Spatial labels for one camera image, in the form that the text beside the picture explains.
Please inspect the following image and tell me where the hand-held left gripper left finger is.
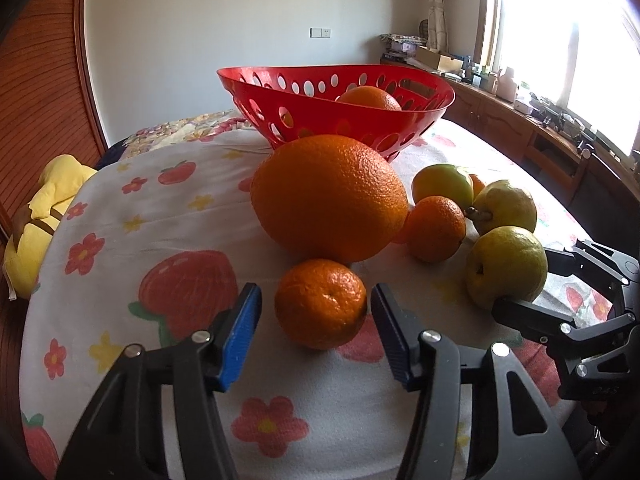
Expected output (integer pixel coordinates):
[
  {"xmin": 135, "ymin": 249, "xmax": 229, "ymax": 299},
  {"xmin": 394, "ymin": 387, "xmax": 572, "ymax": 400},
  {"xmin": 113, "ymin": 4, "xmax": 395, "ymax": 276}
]
[{"xmin": 55, "ymin": 282, "xmax": 263, "ymax": 480}]

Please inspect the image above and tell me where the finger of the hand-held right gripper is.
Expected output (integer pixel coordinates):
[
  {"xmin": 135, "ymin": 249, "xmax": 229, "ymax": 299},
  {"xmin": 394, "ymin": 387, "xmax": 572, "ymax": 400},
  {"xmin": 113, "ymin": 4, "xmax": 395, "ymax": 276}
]
[
  {"xmin": 491, "ymin": 296, "xmax": 639, "ymax": 362},
  {"xmin": 542, "ymin": 239, "xmax": 640, "ymax": 287}
]

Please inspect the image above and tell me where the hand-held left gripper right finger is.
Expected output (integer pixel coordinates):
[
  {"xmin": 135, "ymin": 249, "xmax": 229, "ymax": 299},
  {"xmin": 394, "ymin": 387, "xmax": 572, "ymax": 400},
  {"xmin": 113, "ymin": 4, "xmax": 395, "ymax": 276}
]
[{"xmin": 370, "ymin": 282, "xmax": 583, "ymax": 480}]

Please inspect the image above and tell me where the green yellow pear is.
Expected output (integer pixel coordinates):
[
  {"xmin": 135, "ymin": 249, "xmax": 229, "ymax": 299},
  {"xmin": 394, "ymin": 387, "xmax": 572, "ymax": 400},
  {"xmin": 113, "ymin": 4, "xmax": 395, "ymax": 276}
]
[
  {"xmin": 465, "ymin": 180, "xmax": 538, "ymax": 237},
  {"xmin": 411, "ymin": 163, "xmax": 475, "ymax": 210},
  {"xmin": 466, "ymin": 226, "xmax": 549, "ymax": 311}
]

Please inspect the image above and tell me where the large orange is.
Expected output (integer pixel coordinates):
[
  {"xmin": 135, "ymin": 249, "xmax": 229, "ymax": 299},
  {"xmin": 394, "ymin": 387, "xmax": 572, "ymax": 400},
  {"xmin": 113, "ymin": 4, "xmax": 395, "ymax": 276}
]
[
  {"xmin": 336, "ymin": 86, "xmax": 403, "ymax": 112},
  {"xmin": 250, "ymin": 134, "xmax": 410, "ymax": 263}
]

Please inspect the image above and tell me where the red perforated plastic basket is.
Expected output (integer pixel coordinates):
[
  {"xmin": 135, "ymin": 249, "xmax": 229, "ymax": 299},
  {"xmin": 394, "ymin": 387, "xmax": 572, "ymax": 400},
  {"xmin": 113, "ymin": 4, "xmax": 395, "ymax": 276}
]
[{"xmin": 216, "ymin": 64, "xmax": 457, "ymax": 163}]

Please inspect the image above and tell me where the strawberry flower print blanket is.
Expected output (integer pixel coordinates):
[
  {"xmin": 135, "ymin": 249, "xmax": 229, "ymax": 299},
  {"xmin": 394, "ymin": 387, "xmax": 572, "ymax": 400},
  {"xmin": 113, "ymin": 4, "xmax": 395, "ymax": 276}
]
[{"xmin": 20, "ymin": 117, "xmax": 616, "ymax": 480}]

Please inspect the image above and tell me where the wooden cabinet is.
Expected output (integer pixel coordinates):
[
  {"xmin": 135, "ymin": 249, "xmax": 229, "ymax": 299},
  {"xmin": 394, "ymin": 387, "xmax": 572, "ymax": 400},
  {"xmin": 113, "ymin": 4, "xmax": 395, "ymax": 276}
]
[{"xmin": 380, "ymin": 57, "xmax": 640, "ymax": 221}]

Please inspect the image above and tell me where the white plastic jug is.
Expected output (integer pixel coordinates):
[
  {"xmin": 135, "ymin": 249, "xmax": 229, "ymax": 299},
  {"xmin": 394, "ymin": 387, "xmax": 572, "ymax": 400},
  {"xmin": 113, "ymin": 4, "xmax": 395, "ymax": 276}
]
[{"xmin": 495, "ymin": 66, "xmax": 521, "ymax": 103}]

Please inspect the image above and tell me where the patterned quilt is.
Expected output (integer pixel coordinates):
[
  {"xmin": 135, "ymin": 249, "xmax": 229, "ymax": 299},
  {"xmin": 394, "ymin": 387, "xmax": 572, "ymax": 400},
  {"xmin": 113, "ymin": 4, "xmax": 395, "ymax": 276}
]
[{"xmin": 97, "ymin": 109, "xmax": 261, "ymax": 171}]

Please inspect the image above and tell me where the yellow plush toy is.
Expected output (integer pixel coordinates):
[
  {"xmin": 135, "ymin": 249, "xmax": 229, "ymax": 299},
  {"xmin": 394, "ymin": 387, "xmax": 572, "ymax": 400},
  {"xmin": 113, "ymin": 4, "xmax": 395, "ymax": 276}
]
[{"xmin": 2, "ymin": 155, "xmax": 98, "ymax": 301}]

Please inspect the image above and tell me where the window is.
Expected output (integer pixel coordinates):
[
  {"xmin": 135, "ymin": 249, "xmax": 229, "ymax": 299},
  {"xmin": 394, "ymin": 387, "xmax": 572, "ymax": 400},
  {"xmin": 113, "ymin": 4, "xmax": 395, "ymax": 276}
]
[{"xmin": 480, "ymin": 0, "xmax": 640, "ymax": 161}]

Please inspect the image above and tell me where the cardboard box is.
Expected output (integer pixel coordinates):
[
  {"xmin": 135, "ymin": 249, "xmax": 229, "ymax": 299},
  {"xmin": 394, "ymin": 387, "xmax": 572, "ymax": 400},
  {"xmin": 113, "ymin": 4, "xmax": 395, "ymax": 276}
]
[{"xmin": 416, "ymin": 46, "xmax": 466, "ymax": 73}]

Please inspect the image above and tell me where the stack of books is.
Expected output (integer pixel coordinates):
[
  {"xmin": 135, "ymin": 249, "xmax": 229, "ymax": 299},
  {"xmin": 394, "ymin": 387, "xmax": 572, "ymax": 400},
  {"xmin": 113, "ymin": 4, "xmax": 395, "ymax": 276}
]
[{"xmin": 380, "ymin": 34, "xmax": 426, "ymax": 63}]

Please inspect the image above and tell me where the patterned curtain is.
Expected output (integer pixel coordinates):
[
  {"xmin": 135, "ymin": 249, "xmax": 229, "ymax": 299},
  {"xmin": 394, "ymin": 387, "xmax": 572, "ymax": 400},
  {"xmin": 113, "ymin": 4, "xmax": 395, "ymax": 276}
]
[{"xmin": 422, "ymin": 0, "xmax": 451, "ymax": 53}]

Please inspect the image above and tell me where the wooden slatted headboard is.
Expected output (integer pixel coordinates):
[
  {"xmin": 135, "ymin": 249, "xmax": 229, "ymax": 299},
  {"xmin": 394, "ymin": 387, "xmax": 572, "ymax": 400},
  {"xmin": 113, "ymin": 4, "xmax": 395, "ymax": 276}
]
[{"xmin": 0, "ymin": 0, "xmax": 108, "ymax": 241}]

